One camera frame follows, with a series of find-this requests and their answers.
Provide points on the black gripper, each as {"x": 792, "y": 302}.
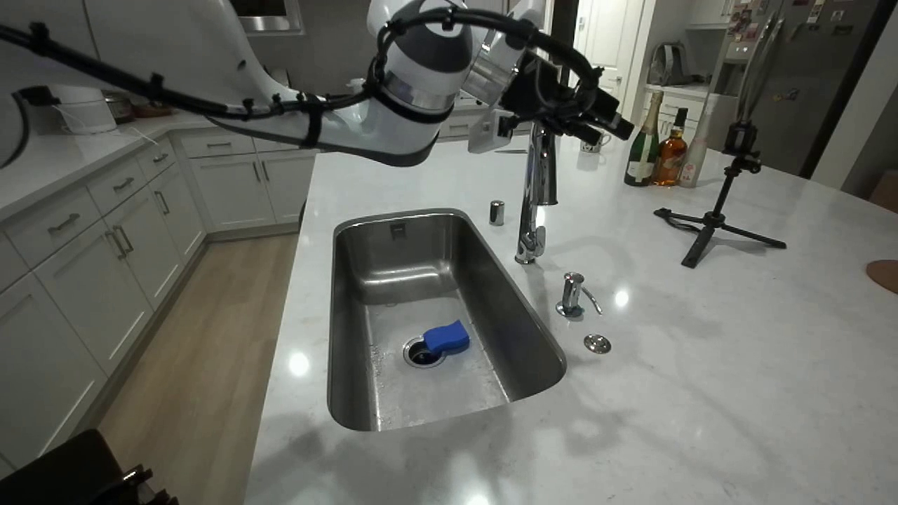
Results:
{"x": 586, "y": 113}

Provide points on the chrome kitchen faucet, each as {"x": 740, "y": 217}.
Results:
{"x": 540, "y": 189}

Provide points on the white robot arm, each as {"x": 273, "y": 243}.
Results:
{"x": 430, "y": 54}

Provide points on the small chrome cylinder cap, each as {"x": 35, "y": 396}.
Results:
{"x": 496, "y": 212}

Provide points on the green champagne bottle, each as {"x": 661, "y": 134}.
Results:
{"x": 644, "y": 146}

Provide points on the amber liquor bottle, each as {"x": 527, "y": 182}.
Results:
{"x": 670, "y": 152}

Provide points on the stainless steel sink basin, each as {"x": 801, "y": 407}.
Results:
{"x": 391, "y": 283}

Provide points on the stainless steel refrigerator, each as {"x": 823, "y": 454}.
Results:
{"x": 790, "y": 66}

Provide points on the chrome round countertop button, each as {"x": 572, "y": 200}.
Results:
{"x": 596, "y": 343}

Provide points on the blue sponge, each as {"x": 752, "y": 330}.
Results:
{"x": 450, "y": 339}

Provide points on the brown round coaster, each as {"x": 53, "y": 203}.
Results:
{"x": 885, "y": 273}

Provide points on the white lower cabinets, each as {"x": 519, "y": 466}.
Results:
{"x": 96, "y": 233}

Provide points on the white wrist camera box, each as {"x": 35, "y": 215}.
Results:
{"x": 491, "y": 71}

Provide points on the black camera tripod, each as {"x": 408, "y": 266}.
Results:
{"x": 738, "y": 145}

